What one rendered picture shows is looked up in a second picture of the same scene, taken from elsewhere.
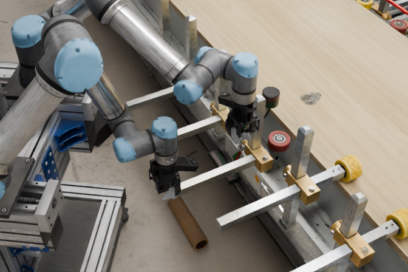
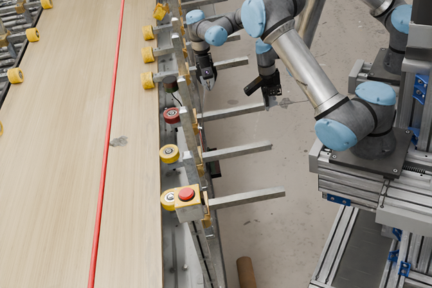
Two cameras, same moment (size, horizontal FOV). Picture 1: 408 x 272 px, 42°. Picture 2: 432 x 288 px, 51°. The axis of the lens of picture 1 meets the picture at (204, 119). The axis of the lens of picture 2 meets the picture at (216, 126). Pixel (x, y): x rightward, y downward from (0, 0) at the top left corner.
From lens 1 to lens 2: 278 cm
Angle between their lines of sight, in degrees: 93
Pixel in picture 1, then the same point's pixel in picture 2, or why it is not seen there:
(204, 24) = (147, 267)
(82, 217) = (353, 276)
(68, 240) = (366, 253)
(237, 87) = not seen: hidden behind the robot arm
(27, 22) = (377, 90)
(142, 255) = (299, 272)
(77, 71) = not seen: outside the picture
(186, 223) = (250, 277)
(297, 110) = (139, 134)
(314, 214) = (168, 137)
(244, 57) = (195, 13)
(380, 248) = not seen: hidden behind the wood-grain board
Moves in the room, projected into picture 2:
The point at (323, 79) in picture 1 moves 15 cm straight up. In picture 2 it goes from (90, 158) to (78, 131)
